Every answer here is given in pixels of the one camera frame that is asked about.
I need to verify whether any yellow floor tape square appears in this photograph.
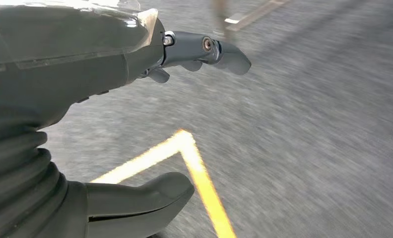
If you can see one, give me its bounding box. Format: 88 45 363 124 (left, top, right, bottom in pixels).
90 128 238 238

